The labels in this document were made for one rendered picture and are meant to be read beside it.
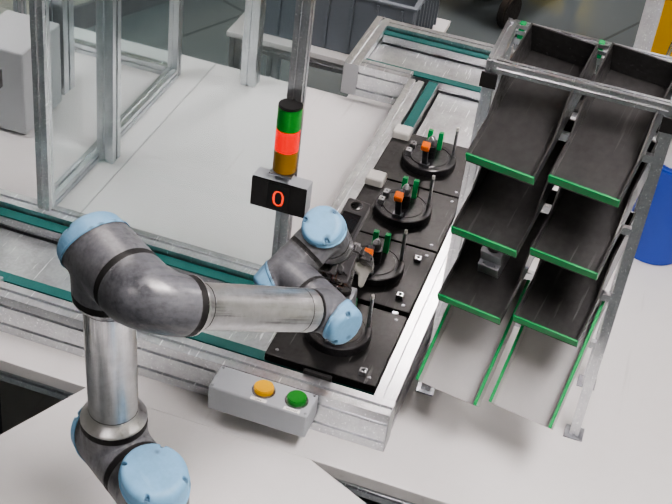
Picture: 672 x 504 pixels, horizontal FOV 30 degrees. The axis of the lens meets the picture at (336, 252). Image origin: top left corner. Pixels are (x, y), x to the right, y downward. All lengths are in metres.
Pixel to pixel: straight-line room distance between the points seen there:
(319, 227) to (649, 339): 1.08
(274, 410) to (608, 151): 0.82
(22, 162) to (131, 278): 1.49
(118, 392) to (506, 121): 0.84
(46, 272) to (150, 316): 1.01
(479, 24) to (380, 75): 2.62
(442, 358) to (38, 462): 0.82
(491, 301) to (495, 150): 0.33
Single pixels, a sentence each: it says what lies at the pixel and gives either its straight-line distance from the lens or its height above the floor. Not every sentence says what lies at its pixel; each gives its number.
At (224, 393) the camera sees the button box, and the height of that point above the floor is 0.95.
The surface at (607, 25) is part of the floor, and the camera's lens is 6.49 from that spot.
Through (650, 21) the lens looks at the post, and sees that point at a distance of 3.33.
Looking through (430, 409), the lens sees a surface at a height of 0.86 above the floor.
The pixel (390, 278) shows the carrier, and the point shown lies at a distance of 2.79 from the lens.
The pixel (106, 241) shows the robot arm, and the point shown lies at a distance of 1.92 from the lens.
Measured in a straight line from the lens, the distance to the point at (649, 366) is 2.94.
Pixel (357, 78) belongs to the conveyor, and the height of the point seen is 0.92.
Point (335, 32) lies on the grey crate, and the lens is 4.43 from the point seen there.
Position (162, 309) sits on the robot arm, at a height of 1.49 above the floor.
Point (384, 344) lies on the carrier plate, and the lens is 2.64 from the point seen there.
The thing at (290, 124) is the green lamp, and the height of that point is 1.38.
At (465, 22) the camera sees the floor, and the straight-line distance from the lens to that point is 6.24.
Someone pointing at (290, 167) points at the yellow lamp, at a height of 1.28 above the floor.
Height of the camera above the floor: 2.69
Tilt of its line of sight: 37 degrees down
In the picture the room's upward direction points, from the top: 8 degrees clockwise
